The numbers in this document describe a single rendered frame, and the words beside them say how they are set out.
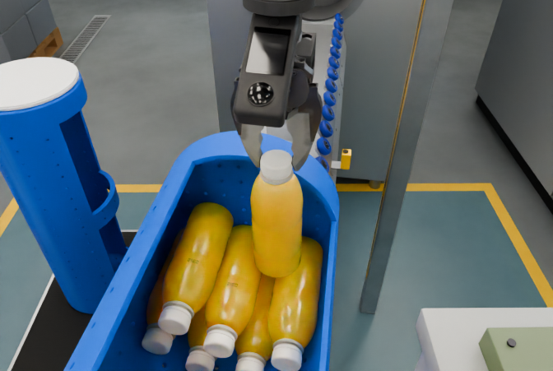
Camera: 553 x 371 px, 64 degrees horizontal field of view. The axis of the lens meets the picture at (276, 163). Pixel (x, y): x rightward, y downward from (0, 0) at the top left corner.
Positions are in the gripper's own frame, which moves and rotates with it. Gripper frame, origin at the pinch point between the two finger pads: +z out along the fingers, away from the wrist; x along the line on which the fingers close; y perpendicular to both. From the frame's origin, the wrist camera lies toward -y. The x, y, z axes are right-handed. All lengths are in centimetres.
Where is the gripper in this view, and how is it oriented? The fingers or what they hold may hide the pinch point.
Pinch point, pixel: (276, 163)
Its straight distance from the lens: 53.7
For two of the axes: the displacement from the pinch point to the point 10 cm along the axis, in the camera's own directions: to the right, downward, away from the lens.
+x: -9.9, -1.0, 1.3
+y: 1.6, -6.3, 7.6
